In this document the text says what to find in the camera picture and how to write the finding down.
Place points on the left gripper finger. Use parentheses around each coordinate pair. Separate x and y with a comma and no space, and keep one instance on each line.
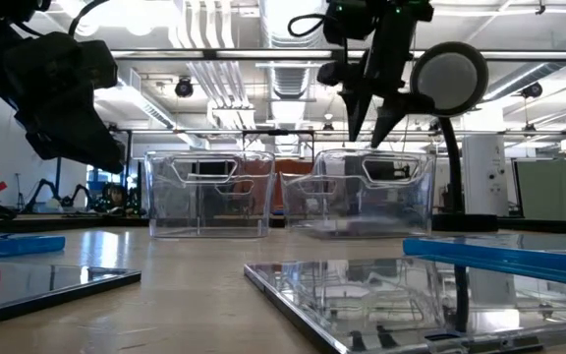
(81,140)

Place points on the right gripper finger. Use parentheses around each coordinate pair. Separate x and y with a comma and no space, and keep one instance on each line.
(356,110)
(391,113)

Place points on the blue jewel case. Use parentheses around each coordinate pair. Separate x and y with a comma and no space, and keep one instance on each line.
(13,246)
(499,255)

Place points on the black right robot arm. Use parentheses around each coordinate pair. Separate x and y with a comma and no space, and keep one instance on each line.
(376,10)

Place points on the black background robot arm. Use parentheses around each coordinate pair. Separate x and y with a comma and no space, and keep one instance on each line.
(42,186)
(80,189)

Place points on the black gooseneck lamp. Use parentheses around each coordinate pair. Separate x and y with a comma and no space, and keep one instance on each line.
(447,78)

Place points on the person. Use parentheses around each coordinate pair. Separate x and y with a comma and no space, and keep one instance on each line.
(116,195)

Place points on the orange panel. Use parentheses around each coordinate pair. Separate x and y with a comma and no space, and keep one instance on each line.
(293,169)

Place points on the clear plastic bin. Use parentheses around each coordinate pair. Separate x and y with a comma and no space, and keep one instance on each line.
(209,216)
(361,211)

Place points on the white column unit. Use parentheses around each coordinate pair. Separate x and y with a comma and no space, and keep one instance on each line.
(484,174)

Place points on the green partition panel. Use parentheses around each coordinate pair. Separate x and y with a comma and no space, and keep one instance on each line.
(553,189)

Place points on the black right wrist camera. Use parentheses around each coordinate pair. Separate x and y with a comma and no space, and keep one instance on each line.
(332,74)

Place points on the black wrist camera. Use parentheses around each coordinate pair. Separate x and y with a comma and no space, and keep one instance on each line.
(332,74)
(98,64)

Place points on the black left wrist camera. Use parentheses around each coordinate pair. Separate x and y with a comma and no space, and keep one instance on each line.
(98,64)

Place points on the thin black frame rail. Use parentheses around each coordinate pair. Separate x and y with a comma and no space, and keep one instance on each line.
(273,132)

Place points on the black ceiling-hung camera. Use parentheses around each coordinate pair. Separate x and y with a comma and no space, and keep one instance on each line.
(531,90)
(184,87)

